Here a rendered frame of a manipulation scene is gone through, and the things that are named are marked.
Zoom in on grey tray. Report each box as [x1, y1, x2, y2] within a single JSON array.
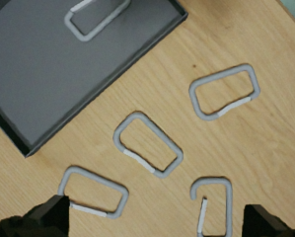
[[0, 0, 188, 158]]

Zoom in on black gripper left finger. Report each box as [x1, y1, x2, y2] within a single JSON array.
[[0, 195, 70, 237]]

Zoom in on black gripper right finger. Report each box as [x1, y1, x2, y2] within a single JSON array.
[[242, 204, 295, 237]]

